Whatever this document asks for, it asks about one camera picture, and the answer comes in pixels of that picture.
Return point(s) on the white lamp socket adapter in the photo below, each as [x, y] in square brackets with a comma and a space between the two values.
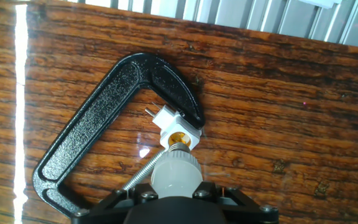
[174, 124]

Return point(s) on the black C-clamp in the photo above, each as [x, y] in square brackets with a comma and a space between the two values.
[98, 112]

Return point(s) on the brown wooden board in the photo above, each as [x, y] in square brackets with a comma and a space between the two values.
[275, 109]

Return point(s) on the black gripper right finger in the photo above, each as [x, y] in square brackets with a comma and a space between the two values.
[247, 211]

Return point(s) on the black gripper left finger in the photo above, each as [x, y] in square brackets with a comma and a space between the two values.
[110, 208]

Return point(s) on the white LED light bulb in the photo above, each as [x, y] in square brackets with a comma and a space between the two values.
[176, 174]

